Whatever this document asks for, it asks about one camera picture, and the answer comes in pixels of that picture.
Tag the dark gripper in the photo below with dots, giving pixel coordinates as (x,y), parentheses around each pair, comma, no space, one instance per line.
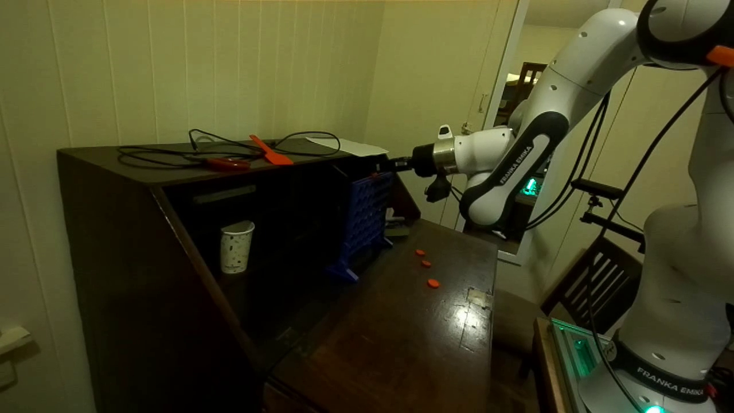
(419,160)

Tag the orange handled tool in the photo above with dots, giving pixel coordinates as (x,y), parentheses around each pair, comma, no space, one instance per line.
(268,152)

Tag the dark wooden secretary desk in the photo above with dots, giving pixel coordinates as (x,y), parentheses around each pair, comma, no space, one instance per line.
(168,331)

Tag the wooden chair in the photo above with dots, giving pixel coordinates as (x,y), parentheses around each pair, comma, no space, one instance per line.
(603,277)

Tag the white paper cup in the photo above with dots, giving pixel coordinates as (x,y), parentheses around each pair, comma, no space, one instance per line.
(235,246)

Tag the blue connect four grid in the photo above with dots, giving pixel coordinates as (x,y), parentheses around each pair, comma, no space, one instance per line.
(365,221)

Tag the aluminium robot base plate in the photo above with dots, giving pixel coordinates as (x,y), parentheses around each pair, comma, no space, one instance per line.
(580,358)

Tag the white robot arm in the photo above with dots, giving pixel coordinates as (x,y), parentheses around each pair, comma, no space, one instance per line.
(680,319)

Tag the white paper sheet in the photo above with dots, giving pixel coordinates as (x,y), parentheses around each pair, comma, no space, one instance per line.
(347,144)

